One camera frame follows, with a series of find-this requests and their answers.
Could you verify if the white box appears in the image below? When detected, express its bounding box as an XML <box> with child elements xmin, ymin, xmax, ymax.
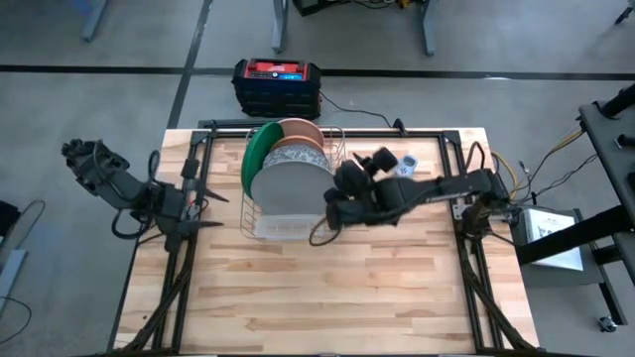
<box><xmin>519</xmin><ymin>207</ymin><xmax>585</xmax><ymax>273</ymax></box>

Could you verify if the yellow cable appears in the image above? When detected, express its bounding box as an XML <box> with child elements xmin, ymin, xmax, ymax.
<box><xmin>489</xmin><ymin>126</ymin><xmax>585</xmax><ymax>199</ymax></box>

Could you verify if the red black power station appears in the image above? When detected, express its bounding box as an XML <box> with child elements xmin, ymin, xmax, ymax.
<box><xmin>231</xmin><ymin>58</ymin><xmax>323</xmax><ymax>121</ymax></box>

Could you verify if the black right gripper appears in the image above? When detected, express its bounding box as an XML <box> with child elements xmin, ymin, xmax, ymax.
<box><xmin>323</xmin><ymin>159</ymin><xmax>398</xmax><ymax>231</ymax></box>

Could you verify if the grey table leg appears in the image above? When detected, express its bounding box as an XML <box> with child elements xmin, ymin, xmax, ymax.
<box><xmin>80</xmin><ymin>0</ymin><xmax>109</xmax><ymax>43</ymax></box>
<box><xmin>420</xmin><ymin>0</ymin><xmax>439</xmax><ymax>57</ymax></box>
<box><xmin>271</xmin><ymin>0</ymin><xmax>291</xmax><ymax>55</ymax></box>

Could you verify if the light grey wire dish rack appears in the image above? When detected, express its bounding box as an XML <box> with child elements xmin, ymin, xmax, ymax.
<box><xmin>239</xmin><ymin>123</ymin><xmax>347</xmax><ymax>243</ymax></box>

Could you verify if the black power cable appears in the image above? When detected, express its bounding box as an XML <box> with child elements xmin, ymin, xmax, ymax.
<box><xmin>319</xmin><ymin>90</ymin><xmax>409</xmax><ymax>136</ymax></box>

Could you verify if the black aluminium table frame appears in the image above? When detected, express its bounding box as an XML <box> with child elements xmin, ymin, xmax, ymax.
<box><xmin>106</xmin><ymin>118</ymin><xmax>540</xmax><ymax>357</ymax></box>

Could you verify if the white plastic cutlery caddy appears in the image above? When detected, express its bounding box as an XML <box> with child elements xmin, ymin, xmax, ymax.
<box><xmin>253</xmin><ymin>212</ymin><xmax>332</xmax><ymax>243</ymax></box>

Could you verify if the black metal desk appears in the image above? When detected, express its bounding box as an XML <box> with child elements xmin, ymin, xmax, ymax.
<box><xmin>515</xmin><ymin>81</ymin><xmax>635</xmax><ymax>289</ymax></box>

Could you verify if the pink plate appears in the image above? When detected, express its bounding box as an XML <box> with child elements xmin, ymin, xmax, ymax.
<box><xmin>276</xmin><ymin>117</ymin><xmax>326</xmax><ymax>148</ymax></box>

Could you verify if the black white floral plate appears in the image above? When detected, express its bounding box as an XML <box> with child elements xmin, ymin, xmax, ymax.
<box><xmin>261</xmin><ymin>145</ymin><xmax>333</xmax><ymax>175</ymax></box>

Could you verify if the black cable loop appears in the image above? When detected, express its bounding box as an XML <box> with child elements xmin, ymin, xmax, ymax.
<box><xmin>109</xmin><ymin>148</ymin><xmax>163</xmax><ymax>241</ymax></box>
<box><xmin>308</xmin><ymin>216</ymin><xmax>344</xmax><ymax>248</ymax></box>

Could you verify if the green plate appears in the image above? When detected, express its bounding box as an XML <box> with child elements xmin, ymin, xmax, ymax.
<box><xmin>240</xmin><ymin>121</ymin><xmax>286</xmax><ymax>201</ymax></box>

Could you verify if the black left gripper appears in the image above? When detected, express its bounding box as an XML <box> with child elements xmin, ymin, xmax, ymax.
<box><xmin>157</xmin><ymin>181</ymin><xmax>231</xmax><ymax>253</ymax></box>

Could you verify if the large grey plate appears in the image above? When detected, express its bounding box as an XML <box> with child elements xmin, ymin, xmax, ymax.
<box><xmin>249</xmin><ymin>159</ymin><xmax>335</xmax><ymax>216</ymax></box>

